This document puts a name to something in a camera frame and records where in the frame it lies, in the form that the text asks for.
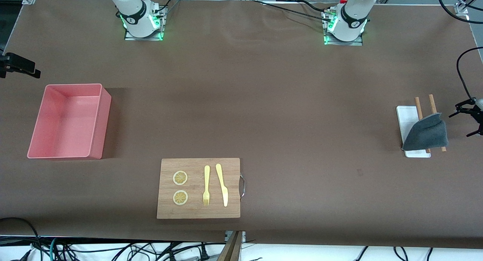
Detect grey microfibre cloth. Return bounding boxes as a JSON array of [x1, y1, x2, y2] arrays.
[[402, 113, 449, 152]]

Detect white rectangular tray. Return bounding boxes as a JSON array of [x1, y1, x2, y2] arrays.
[[396, 106, 431, 158]]

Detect large table cover sheet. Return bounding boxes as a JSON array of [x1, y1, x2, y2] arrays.
[[0, 0, 483, 250]]

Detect yellow plastic knife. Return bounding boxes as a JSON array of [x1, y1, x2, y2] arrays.
[[215, 164, 229, 207]]

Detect yellow plastic fork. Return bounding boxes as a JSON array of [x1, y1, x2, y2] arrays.
[[203, 165, 211, 206]]

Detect wooden cutting board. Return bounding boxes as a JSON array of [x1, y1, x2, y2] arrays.
[[157, 158, 246, 219]]

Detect pink plastic bin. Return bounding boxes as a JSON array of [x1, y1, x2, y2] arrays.
[[27, 83, 112, 160]]

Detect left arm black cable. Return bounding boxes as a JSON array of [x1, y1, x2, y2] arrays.
[[437, 0, 483, 103]]

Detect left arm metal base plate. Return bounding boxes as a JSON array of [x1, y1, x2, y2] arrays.
[[324, 10, 363, 46]]

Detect short black tabletop cable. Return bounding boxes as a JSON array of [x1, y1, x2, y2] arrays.
[[300, 0, 329, 13]]

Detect long black tabletop cable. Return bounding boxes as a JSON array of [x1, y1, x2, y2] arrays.
[[252, 0, 332, 23]]

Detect wooden post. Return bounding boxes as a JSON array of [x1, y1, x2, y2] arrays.
[[218, 231, 244, 261]]

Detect black base cable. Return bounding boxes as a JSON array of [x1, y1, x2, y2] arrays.
[[153, 0, 180, 14]]

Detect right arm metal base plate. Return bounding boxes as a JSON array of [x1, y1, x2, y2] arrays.
[[125, 6, 165, 41]]

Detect thick black floor cable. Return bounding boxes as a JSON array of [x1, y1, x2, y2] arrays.
[[0, 217, 40, 261]]

